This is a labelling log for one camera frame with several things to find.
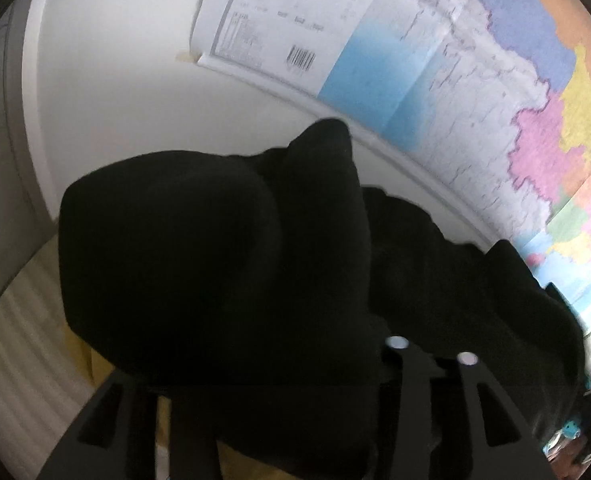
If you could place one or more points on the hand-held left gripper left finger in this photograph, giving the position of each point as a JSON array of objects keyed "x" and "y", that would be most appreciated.
[{"x": 138, "y": 425}]

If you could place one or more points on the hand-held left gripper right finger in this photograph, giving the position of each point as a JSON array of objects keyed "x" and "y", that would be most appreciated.
[{"x": 415, "y": 390}]

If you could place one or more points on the black coat with gold buttons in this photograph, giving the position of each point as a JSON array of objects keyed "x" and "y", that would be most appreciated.
[{"x": 200, "y": 260}]

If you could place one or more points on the yellow cloth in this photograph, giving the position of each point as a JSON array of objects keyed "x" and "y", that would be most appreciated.
[{"x": 125, "y": 460}]

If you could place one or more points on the cream ribbed mattress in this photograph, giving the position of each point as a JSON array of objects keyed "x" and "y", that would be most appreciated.
[{"x": 20, "y": 360}]

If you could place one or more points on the teal patterned object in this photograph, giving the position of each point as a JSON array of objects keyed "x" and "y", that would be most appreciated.
[{"x": 570, "y": 431}]

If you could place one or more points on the colourful wall map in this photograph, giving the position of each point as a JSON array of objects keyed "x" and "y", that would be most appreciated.
[{"x": 500, "y": 85}]

